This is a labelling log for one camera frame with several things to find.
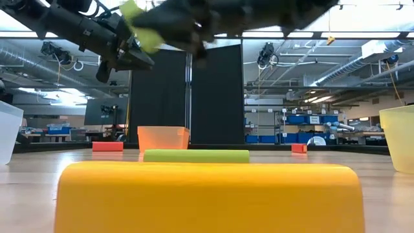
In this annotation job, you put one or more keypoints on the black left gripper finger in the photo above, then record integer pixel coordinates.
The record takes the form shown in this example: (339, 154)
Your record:
(129, 66)
(140, 58)

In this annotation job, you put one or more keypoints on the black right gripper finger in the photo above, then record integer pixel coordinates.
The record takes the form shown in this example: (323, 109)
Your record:
(171, 7)
(171, 27)

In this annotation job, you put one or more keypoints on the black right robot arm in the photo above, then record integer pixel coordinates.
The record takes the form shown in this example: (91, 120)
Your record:
(284, 13)

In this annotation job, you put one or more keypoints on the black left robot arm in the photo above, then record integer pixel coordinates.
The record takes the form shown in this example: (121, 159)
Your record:
(64, 22)

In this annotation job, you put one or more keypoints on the black partition panel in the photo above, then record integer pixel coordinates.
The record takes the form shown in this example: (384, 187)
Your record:
(217, 97)
(158, 97)

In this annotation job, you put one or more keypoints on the black monitor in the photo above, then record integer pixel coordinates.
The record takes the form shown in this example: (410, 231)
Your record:
(97, 111)

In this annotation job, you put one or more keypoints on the black ceiling mounted device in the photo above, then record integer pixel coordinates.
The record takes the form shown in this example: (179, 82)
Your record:
(55, 51)
(266, 54)

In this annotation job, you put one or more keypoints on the orange translucent plastic bin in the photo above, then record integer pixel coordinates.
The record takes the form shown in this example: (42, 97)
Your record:
(163, 139)

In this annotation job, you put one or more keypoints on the red cylinder block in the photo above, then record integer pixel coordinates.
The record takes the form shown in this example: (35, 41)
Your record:
(299, 148)
(107, 146)

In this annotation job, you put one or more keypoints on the blue storage crate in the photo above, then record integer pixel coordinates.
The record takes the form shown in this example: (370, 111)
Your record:
(59, 130)

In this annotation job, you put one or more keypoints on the long green block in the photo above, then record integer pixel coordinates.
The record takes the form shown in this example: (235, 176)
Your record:
(196, 156)

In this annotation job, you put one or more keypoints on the yellow hanging tag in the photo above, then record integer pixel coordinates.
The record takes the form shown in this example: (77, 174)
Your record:
(330, 40)

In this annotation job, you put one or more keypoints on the shelf with blue bins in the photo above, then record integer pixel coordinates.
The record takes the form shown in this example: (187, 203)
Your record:
(297, 127)

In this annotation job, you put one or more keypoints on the clear plastic bin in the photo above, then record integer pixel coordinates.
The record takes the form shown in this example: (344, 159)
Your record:
(9, 132)

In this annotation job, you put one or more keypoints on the long yellow block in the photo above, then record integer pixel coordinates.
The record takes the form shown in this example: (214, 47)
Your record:
(210, 197)

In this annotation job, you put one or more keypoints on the white round object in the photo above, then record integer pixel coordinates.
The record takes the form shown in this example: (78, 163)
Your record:
(316, 141)

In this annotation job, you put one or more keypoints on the yellow translucent plastic bin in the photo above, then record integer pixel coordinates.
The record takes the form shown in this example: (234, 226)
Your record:
(399, 139)

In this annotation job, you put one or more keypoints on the silver ceiling duct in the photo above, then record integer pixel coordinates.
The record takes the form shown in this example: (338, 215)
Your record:
(29, 63)

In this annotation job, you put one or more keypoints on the black aluminium table frame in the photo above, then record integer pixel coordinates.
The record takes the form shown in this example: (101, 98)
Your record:
(51, 147)

